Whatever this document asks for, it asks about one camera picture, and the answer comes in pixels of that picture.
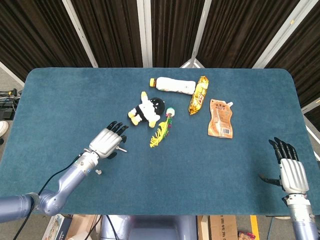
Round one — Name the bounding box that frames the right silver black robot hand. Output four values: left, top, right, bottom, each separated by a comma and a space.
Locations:
258, 136, 310, 196

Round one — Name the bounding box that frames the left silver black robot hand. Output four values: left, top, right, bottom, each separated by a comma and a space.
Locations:
88, 121, 130, 160

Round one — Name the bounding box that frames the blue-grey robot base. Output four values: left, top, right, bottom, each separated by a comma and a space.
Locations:
99, 214, 198, 240

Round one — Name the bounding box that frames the black white penguin plush toy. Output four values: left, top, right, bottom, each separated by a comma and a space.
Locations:
127, 91, 166, 129

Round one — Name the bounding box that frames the blue felt table cover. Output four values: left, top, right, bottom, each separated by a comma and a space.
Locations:
0, 67, 320, 216

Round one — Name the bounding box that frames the yellow feather cat toy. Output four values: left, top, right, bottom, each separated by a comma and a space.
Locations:
149, 107, 176, 149

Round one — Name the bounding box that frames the red snack packet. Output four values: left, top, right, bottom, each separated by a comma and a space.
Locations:
237, 231, 257, 240

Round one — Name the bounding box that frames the plain cardboard box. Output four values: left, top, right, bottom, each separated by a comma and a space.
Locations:
66, 214, 101, 240

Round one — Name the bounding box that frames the printed cardboard box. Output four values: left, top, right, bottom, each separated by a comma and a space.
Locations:
208, 215, 238, 240

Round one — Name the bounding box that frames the white bottle with yellow cap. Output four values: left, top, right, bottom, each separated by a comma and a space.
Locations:
149, 76, 197, 96

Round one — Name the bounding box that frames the orange spout pouch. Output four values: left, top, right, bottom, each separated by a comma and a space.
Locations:
207, 98, 235, 139

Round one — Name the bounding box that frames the white navy printed box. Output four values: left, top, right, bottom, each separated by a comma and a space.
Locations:
41, 214, 73, 240

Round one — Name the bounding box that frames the golden foil snack packet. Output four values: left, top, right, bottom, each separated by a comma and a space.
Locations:
188, 75, 210, 116

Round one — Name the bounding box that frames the black adapter box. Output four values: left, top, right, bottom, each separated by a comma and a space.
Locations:
0, 101, 16, 120

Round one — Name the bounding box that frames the light wooden board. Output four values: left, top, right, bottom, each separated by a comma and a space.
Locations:
197, 215, 210, 240

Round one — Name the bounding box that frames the dark brown pleated curtain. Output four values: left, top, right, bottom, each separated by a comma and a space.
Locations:
0, 0, 320, 123

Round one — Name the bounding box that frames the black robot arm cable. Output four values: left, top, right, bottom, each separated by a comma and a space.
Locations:
12, 155, 80, 240

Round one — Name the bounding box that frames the white metal frame post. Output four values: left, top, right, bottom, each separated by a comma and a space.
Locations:
0, 61, 25, 87
179, 0, 213, 69
252, 0, 311, 69
301, 97, 320, 114
61, 0, 99, 68
136, 0, 153, 68

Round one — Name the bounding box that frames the black floor cable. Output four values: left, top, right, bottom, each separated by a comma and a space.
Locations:
86, 214, 103, 240
106, 214, 121, 240

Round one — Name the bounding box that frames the tangle of black cables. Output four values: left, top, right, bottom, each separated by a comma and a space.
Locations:
0, 88, 23, 102

